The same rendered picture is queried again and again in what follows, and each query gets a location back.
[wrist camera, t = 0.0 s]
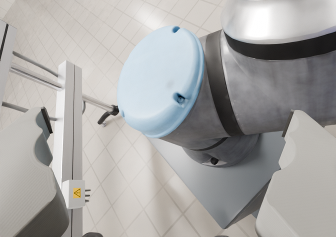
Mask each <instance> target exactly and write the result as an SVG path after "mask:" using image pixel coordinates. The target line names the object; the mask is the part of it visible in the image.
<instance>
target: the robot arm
mask: <svg viewBox="0 0 336 237"><path fill-rule="evenodd" d="M220 23H221V26H222V29H220V30H218V31H215V32H212V33H209V34H207V35H204V36H202V37H199V38H198V37H197V36H196V35H195V34H194V33H193V32H191V31H190V30H187V29H186V28H180V27H179V26H177V25H168V26H164V27H161V28H158V29H156V30H154V31H153V32H151V33H150V34H148V35H147V36H146V37H144V38H143V39H142V40H141V41H140V42H139V43H138V44H137V45H136V46H135V48H134V49H133V50H132V52H131V53H130V54H129V57H128V59H127V60H126V62H125V63H124V65H123V67H122V70H121V73H120V76H119V79H118V84H117V105H118V109H119V112H120V114H121V116H122V117H123V119H124V120H125V121H126V123H127V124H128V125H129V126H130V127H132V128H133V129H135V130H137V131H140V132H141V133H142V134H143V135H145V136H147V137H149V138H155V139H157V138H158V139H160V140H163V141H166V142H169V143H172V144H175V145H177V146H180V147H182V149H183V150H184V151H185V153H186V154H187V155H188V156H189V157H190V158H191V159H193V160H194V161H196V162H197V163H199V164H202V165H205V166H209V167H214V168H224V167H229V166H232V165H234V164H237V163H238V162H240V161H242V160H243V159H244V158H245V157H247V156H248V155H249V154H250V152H251V151H252V150H253V148H254V147H255V145H256V143H257V140H258V137H259V134H261V133H270V132H279V131H283V133H282V136H281V137H283V138H284V140H285V142H286V143H285V146H284V149H283V151H282V154H281V156H280V159H279V162H278V163H279V165H280V167H281V170H278V171H276V172H275V173H274V174H273V175H272V178H271V181H270V183H269V186H268V189H267V191H266V194H265V196H264V199H263V202H262V204H261V207H260V210H259V213H258V216H257V219H256V222H255V225H254V228H255V232H256V234H257V236H258V237H336V138H335V137H334V136H333V135H332V134H330V133H329V132H328V131H327V130H326V129H324V128H323V127H322V126H331V125H336V0H226V2H225V4H224V6H223V8H222V10H221V14H220ZM50 134H53V130H52V126H51V122H50V118H49V114H48V112H47V109H46V108H45V107H44V106H42V107H38V106H37V107H33V108H31V109H30V110H28V111H27V112H26V113H24V114H23V115H22V116H20V117H19V118H18V119H16V120H15V121H13V122H12V123H11V124H9V125H8V126H7V127H5V128H4V129H3V130H1V131H0V237H61V236H62V235H63V234H64V233H65V231H66V230H67V228H68V226H69V223H70V219H69V215H68V210H67V206H66V201H65V198H64V196H63V194H62V191H61V189H60V186H59V184H58V181H57V179H56V176H55V174H54V172H53V169H52V168H51V167H49V166H50V164H51V162H52V160H53V155H52V153H51V150H50V147H49V145H48V142H47V140H48V138H49V137H50Z"/></svg>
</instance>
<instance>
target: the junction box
mask: <svg viewBox="0 0 336 237"><path fill-rule="evenodd" d="M62 194H63V197H64V199H65V203H66V207H67V210H68V209H78V208H81V207H84V206H85V180H67V181H64V182H63V183H62Z"/></svg>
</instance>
